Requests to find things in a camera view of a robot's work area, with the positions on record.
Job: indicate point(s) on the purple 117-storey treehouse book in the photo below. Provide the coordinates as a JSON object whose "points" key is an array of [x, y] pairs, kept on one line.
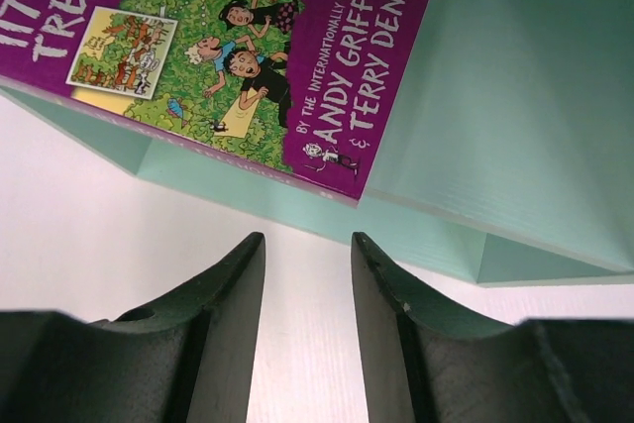
{"points": [[299, 89]]}

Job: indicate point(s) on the mint green wooden shelf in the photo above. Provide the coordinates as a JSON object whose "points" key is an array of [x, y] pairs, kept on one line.
{"points": [[507, 158]]}

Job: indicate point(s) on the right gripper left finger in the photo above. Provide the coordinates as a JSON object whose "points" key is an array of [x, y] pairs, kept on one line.
{"points": [[186, 356]]}

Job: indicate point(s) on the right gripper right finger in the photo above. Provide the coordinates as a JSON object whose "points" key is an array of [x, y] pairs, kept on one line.
{"points": [[427, 358]]}

